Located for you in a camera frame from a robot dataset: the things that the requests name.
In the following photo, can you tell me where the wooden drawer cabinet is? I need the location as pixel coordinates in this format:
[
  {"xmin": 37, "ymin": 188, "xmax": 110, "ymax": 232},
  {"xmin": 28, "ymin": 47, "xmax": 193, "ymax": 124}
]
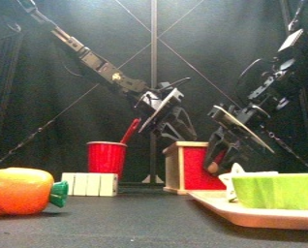
[{"xmin": 161, "ymin": 140, "xmax": 210, "ymax": 196}]

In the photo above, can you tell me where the red plastic spoon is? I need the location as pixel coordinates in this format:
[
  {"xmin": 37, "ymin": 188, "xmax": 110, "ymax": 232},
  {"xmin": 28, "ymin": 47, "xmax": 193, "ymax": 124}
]
[{"xmin": 118, "ymin": 117, "xmax": 142, "ymax": 145}]

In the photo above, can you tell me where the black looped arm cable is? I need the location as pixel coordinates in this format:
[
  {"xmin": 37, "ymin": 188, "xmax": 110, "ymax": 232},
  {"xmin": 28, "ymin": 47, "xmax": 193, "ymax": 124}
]
[{"xmin": 236, "ymin": 57, "xmax": 277, "ymax": 99}]

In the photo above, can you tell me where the white star-shaped toy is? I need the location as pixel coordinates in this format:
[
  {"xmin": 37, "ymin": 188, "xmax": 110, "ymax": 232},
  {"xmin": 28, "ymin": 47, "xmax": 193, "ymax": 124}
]
[{"xmin": 217, "ymin": 162, "xmax": 280, "ymax": 203}]

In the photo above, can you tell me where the red plastic cup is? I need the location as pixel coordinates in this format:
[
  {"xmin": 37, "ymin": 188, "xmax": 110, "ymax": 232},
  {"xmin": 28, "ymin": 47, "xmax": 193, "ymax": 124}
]
[{"xmin": 85, "ymin": 140, "xmax": 129, "ymax": 180}]

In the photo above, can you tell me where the white toy block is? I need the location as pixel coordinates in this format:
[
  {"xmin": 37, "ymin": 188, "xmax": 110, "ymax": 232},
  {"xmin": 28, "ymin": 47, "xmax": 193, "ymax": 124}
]
[
  {"xmin": 73, "ymin": 172, "xmax": 89, "ymax": 197},
  {"xmin": 98, "ymin": 172, "xmax": 120, "ymax": 198},
  {"xmin": 60, "ymin": 171, "xmax": 76, "ymax": 197},
  {"xmin": 85, "ymin": 172, "xmax": 102, "ymax": 198}
]

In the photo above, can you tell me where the orange toy carrot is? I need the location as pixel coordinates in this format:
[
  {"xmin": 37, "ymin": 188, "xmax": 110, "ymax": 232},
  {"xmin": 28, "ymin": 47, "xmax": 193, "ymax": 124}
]
[{"xmin": 0, "ymin": 167, "xmax": 69, "ymax": 217}]

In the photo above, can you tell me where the light wooden tray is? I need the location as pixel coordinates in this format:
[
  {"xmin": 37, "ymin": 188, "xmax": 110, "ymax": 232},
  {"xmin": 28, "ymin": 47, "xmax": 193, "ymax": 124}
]
[{"xmin": 186, "ymin": 189, "xmax": 308, "ymax": 232}]

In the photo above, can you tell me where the metal frame pole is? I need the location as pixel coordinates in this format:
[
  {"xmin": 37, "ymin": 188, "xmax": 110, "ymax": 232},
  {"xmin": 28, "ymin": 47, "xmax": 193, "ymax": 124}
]
[{"xmin": 141, "ymin": 0, "xmax": 165, "ymax": 185}]

